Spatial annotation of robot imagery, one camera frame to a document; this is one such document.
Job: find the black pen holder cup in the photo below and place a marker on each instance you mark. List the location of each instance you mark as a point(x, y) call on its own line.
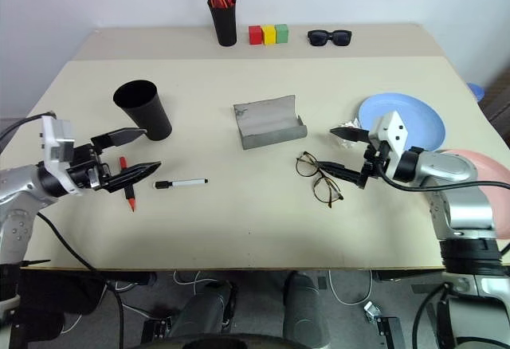
point(225, 26)

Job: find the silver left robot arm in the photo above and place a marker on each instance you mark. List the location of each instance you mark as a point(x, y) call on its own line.
point(16, 189)

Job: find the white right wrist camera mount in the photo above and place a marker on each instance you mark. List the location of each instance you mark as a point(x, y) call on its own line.
point(392, 132)

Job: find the dark grey robot leg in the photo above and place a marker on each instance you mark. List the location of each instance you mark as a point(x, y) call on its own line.
point(304, 313)
point(199, 313)

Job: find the red block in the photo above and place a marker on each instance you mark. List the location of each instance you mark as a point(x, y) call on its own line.
point(255, 35)

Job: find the tortoiseshell eyeglasses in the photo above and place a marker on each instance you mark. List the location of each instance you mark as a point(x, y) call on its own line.
point(316, 170)

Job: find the metal floor bracket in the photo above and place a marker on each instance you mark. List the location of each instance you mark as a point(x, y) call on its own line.
point(376, 313)

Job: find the green block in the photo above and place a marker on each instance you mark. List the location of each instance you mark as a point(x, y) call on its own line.
point(281, 33)

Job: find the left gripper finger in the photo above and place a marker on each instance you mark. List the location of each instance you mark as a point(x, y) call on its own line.
point(125, 136)
point(137, 173)

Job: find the black sunglasses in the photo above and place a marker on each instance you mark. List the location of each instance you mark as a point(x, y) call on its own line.
point(318, 38)

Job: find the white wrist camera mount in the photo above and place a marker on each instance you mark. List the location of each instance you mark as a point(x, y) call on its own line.
point(392, 132)
point(56, 138)

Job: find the white tissue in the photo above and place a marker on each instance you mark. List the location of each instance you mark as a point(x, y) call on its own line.
point(350, 122)

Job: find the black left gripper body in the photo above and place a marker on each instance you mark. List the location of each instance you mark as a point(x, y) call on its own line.
point(85, 169)

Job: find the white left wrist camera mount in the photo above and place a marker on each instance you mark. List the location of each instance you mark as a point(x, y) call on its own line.
point(56, 138)

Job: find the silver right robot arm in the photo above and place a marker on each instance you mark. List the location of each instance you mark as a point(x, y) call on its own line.
point(446, 169)

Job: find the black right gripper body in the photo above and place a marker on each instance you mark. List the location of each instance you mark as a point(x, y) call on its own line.
point(374, 165)

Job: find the dark grey left robot leg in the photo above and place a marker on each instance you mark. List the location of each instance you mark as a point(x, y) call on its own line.
point(199, 313)

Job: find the red and black pen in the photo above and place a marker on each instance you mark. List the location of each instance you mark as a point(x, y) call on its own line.
point(130, 195)

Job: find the empty black cup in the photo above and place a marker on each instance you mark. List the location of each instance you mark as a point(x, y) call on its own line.
point(149, 114)

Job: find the blue plate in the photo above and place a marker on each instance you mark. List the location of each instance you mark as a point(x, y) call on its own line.
point(422, 118)

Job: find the dark grey right robot leg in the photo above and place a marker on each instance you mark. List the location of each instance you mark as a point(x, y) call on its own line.
point(304, 313)

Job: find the open grey glasses case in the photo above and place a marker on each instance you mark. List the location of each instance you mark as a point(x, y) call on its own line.
point(265, 124)

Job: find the yellow block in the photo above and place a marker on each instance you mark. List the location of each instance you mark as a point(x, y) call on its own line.
point(269, 35)

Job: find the white marker with black cap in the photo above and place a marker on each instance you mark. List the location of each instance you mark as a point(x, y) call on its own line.
point(185, 183)

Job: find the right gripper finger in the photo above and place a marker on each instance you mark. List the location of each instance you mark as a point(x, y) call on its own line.
point(352, 134)
point(340, 171)

